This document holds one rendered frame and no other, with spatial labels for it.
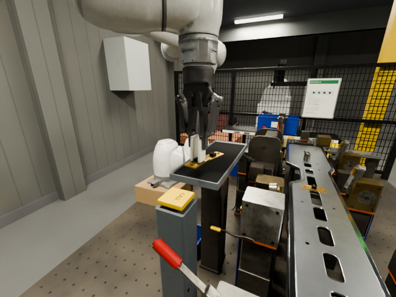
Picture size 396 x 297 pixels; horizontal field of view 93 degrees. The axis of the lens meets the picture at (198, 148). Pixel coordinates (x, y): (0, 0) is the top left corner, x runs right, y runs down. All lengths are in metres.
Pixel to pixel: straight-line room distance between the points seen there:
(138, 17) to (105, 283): 0.85
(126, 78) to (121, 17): 2.76
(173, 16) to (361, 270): 0.67
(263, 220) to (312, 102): 1.41
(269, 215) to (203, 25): 0.45
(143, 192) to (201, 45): 0.95
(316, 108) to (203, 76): 1.47
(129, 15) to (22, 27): 2.33
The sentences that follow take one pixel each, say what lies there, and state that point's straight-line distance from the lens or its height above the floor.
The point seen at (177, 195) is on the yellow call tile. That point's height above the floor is 1.16.
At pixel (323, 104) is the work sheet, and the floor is 1.26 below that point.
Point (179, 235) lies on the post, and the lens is 0.43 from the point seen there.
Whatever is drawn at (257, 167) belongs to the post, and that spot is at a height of 1.10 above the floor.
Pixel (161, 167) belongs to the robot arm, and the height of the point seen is 0.93.
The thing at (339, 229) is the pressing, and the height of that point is 1.00.
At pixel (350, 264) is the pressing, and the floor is 1.00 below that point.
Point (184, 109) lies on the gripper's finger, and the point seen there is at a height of 1.33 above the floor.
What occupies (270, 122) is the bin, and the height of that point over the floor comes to 1.11.
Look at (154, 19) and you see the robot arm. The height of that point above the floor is 1.51.
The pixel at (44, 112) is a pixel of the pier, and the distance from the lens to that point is 2.69.
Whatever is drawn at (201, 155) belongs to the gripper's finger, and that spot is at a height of 1.21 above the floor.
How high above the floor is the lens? 1.38
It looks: 18 degrees down
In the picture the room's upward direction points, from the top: straight up
